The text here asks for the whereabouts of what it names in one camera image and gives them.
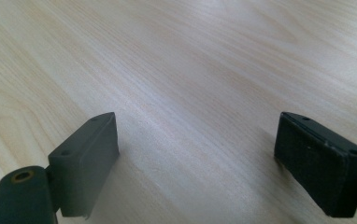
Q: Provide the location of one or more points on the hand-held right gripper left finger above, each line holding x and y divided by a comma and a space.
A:
80, 168

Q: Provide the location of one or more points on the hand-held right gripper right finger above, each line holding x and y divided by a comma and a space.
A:
317, 168

